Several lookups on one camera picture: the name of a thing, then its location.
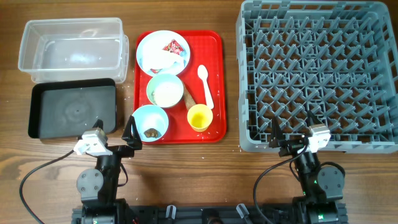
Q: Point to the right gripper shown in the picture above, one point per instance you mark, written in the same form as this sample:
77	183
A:
278	139

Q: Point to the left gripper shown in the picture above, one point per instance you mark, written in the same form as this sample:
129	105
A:
132	140

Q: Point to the brown food scrap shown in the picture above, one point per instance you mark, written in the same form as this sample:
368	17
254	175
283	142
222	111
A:
152	133

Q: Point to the small light blue bowl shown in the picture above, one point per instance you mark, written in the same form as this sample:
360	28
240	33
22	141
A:
151	116

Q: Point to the pile of white rice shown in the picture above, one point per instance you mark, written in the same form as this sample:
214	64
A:
166	94

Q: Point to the mint green bowl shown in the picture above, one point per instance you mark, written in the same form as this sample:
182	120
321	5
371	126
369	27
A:
156	80

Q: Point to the white napkin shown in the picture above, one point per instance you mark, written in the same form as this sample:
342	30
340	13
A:
155	59

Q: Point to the yellow plastic cup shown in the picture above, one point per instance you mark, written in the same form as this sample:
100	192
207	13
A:
200	117

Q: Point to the large light blue plate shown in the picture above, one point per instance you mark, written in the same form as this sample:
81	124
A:
161	38

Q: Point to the red snack wrapper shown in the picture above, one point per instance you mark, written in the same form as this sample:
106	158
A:
174	47

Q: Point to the white plastic spoon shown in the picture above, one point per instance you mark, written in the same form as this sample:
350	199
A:
203	75

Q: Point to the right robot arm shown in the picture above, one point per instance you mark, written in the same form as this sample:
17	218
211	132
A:
322	183

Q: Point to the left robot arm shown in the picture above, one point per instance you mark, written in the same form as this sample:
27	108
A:
98	186

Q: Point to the black food waste tray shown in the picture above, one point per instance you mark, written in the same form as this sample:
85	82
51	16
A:
68	109

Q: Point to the grey dishwasher rack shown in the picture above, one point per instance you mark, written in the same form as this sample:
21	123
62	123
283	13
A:
337	59

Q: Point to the clear plastic waste bin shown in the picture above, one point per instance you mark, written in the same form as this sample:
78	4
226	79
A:
59	50

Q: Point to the red serving tray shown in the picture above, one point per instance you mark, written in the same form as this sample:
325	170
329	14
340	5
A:
206	49

